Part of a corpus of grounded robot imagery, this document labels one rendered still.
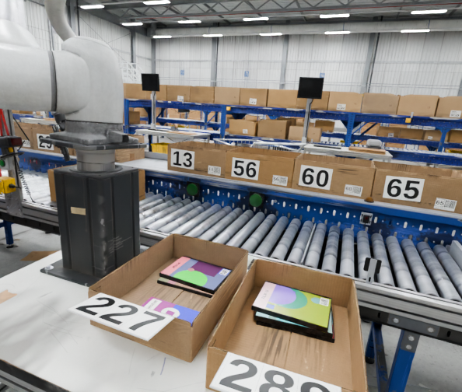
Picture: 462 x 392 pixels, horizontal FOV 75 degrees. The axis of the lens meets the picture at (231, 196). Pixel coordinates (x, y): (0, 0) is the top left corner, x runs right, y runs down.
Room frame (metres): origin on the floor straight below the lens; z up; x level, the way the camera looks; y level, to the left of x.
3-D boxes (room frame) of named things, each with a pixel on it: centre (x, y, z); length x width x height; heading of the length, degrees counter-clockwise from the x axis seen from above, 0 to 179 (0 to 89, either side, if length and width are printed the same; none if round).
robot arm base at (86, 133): (0.89, 0.40, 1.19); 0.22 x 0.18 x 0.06; 61
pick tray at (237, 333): (0.60, -0.16, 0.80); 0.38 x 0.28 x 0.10; 163
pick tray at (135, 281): (0.74, 0.13, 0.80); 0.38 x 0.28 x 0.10; 160
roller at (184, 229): (1.42, 0.16, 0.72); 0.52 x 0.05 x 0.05; 160
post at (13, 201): (1.49, 1.12, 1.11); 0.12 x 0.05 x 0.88; 70
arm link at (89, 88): (0.90, 0.42, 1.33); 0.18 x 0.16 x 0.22; 125
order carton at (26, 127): (2.46, 1.65, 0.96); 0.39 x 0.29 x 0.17; 69
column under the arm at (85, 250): (0.90, 0.41, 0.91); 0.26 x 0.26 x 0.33; 71
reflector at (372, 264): (0.90, -0.48, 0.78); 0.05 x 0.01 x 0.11; 70
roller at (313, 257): (1.22, -0.39, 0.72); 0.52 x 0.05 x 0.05; 160
